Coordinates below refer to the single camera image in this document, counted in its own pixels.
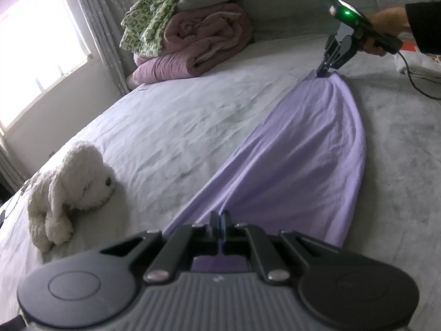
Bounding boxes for white plush dog toy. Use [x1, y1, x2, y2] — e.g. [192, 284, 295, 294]
[27, 141, 118, 253]

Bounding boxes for thin charging cable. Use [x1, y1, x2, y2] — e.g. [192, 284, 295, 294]
[0, 179, 38, 221]

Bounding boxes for grey patterned curtain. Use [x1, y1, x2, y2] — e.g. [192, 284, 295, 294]
[69, 0, 138, 95]

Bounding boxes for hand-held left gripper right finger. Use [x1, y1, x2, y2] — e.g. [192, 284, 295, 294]
[220, 210, 340, 284]

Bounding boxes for white folded garment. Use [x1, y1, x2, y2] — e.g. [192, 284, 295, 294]
[394, 50, 441, 83]

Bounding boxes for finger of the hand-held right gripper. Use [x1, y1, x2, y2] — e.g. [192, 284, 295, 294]
[316, 34, 340, 77]
[326, 36, 362, 77]

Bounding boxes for person's right hand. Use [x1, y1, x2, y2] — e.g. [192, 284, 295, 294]
[362, 7, 412, 57]

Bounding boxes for grey bed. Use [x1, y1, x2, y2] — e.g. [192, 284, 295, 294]
[0, 34, 441, 331]

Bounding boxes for green patterned blanket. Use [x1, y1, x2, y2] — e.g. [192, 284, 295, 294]
[119, 0, 193, 57]

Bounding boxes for window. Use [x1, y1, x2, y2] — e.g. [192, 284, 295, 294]
[0, 0, 93, 130]

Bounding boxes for grey quilted headboard cover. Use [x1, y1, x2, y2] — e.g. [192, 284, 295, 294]
[238, 0, 441, 45]

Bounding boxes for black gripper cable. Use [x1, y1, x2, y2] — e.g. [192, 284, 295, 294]
[396, 50, 441, 100]

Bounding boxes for lavender pants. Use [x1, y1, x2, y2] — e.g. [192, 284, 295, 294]
[162, 70, 366, 273]

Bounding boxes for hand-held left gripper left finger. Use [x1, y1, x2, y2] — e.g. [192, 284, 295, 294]
[100, 211, 220, 282]

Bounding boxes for pink folded quilt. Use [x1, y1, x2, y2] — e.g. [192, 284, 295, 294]
[133, 3, 254, 84]

